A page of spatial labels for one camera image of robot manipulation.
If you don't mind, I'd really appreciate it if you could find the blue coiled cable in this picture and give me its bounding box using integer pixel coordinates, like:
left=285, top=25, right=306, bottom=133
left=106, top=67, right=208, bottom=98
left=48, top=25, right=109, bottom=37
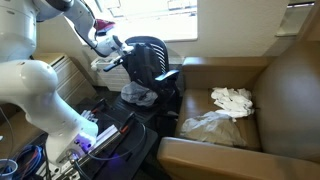
left=12, top=144, right=45, bottom=180

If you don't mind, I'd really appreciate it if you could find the beige drawer cabinet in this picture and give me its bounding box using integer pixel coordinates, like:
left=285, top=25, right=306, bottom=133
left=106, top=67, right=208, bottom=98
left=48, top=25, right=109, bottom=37
left=32, top=52, right=98, bottom=108

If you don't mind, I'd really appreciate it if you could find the black mesh office chair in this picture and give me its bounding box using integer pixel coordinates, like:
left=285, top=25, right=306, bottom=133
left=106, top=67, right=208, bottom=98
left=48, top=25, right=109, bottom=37
left=102, top=35, right=183, bottom=125

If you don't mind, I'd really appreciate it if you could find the large grey crumpled cloth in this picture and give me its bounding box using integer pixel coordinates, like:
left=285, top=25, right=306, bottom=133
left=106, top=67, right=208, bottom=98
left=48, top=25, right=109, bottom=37
left=179, top=110, right=248, bottom=148

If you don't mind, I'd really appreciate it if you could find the aluminium rail robot base mount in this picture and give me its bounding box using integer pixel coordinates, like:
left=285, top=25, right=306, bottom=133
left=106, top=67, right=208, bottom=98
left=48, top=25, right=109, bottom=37
left=39, top=109, right=135, bottom=180

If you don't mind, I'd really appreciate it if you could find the black clamp with orange handle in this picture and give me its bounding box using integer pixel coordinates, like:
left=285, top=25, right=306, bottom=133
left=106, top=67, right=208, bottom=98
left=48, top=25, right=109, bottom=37
left=90, top=99, right=109, bottom=115
left=118, top=112, right=137, bottom=135

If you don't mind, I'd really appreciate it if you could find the black robot table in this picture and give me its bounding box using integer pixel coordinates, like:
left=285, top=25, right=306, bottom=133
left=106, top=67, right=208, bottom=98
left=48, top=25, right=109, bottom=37
left=74, top=96, right=159, bottom=180

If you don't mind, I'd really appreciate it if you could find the brown leather armchair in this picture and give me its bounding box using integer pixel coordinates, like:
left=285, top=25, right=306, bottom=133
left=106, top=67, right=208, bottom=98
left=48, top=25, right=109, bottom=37
left=156, top=39, right=320, bottom=180

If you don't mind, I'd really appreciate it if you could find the grey crumpled cloth with strap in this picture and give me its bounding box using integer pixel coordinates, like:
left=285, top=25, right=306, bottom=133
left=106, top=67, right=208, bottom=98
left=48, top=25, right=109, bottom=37
left=120, top=81, right=159, bottom=108

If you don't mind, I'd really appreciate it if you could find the white wall heater unit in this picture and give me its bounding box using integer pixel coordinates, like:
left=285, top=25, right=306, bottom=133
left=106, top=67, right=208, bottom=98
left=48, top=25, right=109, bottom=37
left=90, top=55, right=133, bottom=92

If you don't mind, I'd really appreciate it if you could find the clear plastic cup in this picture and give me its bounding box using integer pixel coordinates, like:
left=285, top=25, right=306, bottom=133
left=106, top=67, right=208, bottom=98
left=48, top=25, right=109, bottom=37
left=0, top=158, right=19, bottom=180

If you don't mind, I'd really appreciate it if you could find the window with metal frame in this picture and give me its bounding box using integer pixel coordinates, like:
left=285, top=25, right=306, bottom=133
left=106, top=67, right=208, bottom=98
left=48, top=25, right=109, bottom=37
left=82, top=0, right=198, bottom=43

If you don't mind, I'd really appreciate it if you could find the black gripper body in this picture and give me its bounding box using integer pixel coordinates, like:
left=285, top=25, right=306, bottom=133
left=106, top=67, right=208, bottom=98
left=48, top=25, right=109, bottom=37
left=131, top=42, right=162, bottom=79

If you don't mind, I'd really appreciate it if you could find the white crumpled cloth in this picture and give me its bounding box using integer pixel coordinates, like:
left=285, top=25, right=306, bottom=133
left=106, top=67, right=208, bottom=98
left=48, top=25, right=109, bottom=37
left=210, top=86, right=256, bottom=123

